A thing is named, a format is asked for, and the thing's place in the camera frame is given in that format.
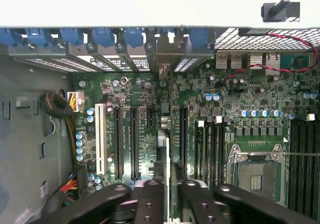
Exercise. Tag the short black expansion slot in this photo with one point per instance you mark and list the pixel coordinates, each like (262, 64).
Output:
(151, 118)

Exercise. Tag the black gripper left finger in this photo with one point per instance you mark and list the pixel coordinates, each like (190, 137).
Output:
(150, 204)

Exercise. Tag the white power connector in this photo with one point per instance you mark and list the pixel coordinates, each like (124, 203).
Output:
(78, 101)

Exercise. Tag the silver rear port connector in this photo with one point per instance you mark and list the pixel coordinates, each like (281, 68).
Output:
(272, 64)
(256, 60)
(236, 60)
(222, 60)

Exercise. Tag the black case lock tab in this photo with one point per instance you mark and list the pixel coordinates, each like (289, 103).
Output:
(280, 9)

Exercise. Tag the black open PC case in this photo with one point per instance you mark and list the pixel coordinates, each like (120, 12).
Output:
(25, 134)

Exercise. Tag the CPU socket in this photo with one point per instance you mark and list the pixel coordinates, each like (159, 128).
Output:
(257, 174)

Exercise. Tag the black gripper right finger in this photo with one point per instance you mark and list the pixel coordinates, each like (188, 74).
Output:
(200, 204)

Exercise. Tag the green motherboard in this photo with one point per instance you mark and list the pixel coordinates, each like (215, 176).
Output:
(250, 96)

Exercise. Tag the white PCI expansion slot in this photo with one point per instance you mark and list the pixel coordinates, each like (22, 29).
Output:
(101, 134)

